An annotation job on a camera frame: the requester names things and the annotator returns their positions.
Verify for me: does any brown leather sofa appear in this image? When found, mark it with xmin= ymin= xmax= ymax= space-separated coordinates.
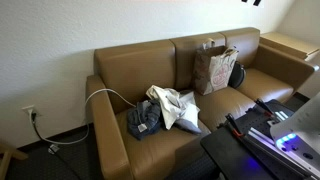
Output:
xmin=84 ymin=27 xmax=320 ymax=180

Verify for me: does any black power cord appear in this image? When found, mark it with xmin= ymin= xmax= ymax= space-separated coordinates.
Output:
xmin=30 ymin=111 xmax=83 ymax=180

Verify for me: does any thick white power cable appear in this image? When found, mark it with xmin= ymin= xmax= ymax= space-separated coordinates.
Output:
xmin=31 ymin=87 xmax=137 ymax=146

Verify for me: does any light wooden side table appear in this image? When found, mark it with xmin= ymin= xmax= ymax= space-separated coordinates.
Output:
xmin=259 ymin=31 xmax=320 ymax=62

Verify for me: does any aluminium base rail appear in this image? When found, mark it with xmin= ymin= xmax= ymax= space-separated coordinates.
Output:
xmin=244 ymin=126 xmax=320 ymax=178

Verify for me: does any white plug adapter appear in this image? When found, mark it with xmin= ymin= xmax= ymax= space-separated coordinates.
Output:
xmin=47 ymin=143 xmax=60 ymax=155

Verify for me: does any white fabric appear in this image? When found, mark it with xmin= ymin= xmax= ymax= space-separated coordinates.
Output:
xmin=145 ymin=84 xmax=203 ymax=135

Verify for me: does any blue denim garment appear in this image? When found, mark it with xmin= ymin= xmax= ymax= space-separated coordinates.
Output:
xmin=126 ymin=99 xmax=164 ymax=141

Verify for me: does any black mounting table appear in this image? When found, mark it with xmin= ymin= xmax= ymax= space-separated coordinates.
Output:
xmin=199 ymin=98 xmax=320 ymax=180

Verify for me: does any brown paper grocery bag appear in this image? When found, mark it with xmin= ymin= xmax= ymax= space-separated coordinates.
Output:
xmin=192 ymin=38 xmax=240 ymax=96

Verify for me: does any wooden chair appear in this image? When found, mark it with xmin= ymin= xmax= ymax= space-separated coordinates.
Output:
xmin=0 ymin=143 xmax=29 ymax=180

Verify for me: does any white wall outlet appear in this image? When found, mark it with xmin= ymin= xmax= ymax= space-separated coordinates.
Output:
xmin=21 ymin=105 xmax=39 ymax=118

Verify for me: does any red black clamp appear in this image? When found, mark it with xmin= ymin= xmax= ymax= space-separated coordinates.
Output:
xmin=224 ymin=113 xmax=244 ymax=138
xmin=254 ymin=98 xmax=275 ymax=116

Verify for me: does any black oval zip case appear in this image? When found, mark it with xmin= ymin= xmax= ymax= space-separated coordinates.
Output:
xmin=228 ymin=61 xmax=247 ymax=89

